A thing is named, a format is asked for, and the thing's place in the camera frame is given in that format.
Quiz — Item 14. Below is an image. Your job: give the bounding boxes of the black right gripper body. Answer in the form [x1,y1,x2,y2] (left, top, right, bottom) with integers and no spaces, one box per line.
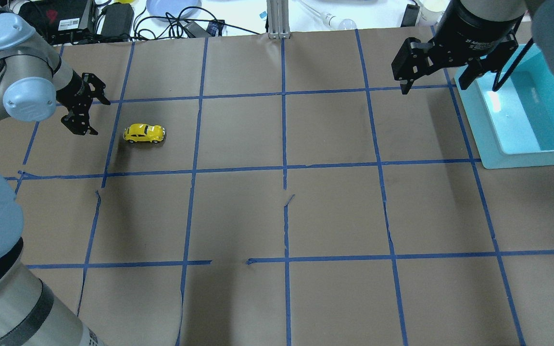
[391,0,527,81]

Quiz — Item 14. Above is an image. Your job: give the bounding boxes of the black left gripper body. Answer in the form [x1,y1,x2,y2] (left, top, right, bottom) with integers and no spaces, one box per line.
[56,72,95,124]

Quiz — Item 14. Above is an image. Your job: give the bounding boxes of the yellow beetle toy car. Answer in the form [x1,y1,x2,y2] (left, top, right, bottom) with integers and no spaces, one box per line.
[123,123,166,144]

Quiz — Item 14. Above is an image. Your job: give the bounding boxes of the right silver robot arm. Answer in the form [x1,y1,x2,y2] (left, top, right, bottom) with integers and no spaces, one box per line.
[391,0,554,94]

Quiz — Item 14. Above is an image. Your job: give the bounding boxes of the black power adapter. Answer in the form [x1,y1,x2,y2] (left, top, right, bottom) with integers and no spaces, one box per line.
[99,2,134,42]

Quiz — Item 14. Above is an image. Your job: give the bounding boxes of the black electronics box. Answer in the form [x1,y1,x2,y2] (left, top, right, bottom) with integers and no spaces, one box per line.
[18,0,97,45]

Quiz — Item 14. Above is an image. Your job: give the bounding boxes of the light blue plastic bin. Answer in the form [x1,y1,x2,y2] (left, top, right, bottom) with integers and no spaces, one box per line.
[457,45,554,169]

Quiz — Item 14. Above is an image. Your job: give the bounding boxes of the blue plate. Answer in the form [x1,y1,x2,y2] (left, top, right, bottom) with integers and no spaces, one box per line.
[146,0,201,22]

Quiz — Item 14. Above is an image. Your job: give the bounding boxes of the light bulb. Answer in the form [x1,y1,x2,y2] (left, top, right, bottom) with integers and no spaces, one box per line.
[321,12,357,30]

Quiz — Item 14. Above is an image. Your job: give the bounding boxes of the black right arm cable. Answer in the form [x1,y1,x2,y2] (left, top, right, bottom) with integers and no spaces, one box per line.
[492,29,535,93]

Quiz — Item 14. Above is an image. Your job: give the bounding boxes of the aluminium frame post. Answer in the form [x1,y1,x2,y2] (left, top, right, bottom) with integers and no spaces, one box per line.
[266,0,291,39]

